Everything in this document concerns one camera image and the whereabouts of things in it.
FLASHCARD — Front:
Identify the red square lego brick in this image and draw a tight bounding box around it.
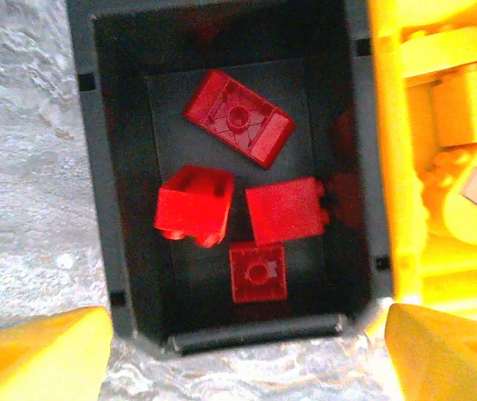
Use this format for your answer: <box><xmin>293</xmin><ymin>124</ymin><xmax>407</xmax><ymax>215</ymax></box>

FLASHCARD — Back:
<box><xmin>228</xmin><ymin>241</ymin><xmax>287</xmax><ymax>304</ymax></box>

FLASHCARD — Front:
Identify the black plastic bin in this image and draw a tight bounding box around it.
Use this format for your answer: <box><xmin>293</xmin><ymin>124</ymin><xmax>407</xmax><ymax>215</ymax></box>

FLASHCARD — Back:
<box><xmin>66</xmin><ymin>0</ymin><xmax>394</xmax><ymax>356</ymax></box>

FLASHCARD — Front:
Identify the red cube lego brick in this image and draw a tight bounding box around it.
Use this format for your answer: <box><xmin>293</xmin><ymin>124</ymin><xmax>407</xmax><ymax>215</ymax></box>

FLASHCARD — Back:
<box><xmin>153</xmin><ymin>165</ymin><xmax>236</xmax><ymax>248</ymax></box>
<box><xmin>244</xmin><ymin>176</ymin><xmax>331</xmax><ymax>246</ymax></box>

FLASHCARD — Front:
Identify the yellow round lion lego piece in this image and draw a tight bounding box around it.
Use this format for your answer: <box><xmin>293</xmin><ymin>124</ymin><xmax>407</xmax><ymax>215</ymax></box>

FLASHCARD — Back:
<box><xmin>421</xmin><ymin>140</ymin><xmax>477</xmax><ymax>246</ymax></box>

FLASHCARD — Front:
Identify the red small lego brick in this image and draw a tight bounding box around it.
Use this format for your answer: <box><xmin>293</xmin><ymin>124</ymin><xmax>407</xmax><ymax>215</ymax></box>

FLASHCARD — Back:
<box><xmin>182</xmin><ymin>69</ymin><xmax>297</xmax><ymax>170</ymax></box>

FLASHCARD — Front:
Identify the yellow hollow lego brick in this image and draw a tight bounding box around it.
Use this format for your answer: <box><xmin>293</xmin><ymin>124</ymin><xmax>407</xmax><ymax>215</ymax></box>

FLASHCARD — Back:
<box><xmin>399</xmin><ymin>27</ymin><xmax>477</xmax><ymax>80</ymax></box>

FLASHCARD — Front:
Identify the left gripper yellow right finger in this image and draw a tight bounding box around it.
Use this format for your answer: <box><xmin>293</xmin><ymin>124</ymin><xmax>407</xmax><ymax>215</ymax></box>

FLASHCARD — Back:
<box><xmin>383</xmin><ymin>303</ymin><xmax>477</xmax><ymax>401</ymax></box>

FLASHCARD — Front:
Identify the yellow plastic bin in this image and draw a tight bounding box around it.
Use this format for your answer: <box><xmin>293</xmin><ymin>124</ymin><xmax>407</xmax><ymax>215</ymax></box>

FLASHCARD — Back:
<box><xmin>366</xmin><ymin>0</ymin><xmax>477</xmax><ymax>323</ymax></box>

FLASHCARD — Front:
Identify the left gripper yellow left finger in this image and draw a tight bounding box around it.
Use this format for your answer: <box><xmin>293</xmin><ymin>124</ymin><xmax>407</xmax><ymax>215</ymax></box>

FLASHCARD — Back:
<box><xmin>0</xmin><ymin>306</ymin><xmax>114</xmax><ymax>401</ymax></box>

